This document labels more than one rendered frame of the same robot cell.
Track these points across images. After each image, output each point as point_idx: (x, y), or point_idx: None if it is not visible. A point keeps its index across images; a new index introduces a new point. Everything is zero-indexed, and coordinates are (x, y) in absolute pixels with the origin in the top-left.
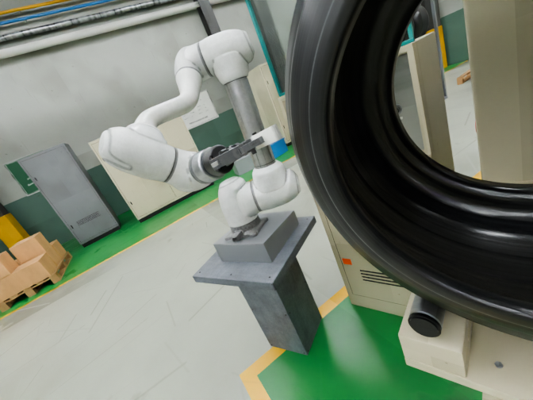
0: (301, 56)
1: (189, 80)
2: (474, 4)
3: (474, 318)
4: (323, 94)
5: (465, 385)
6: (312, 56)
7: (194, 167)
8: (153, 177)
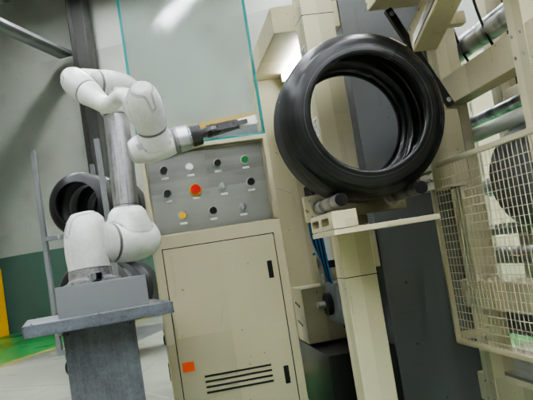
0: (304, 78)
1: (103, 91)
2: (320, 105)
3: (358, 181)
4: (312, 90)
5: (358, 230)
6: (309, 79)
7: (181, 132)
8: (156, 126)
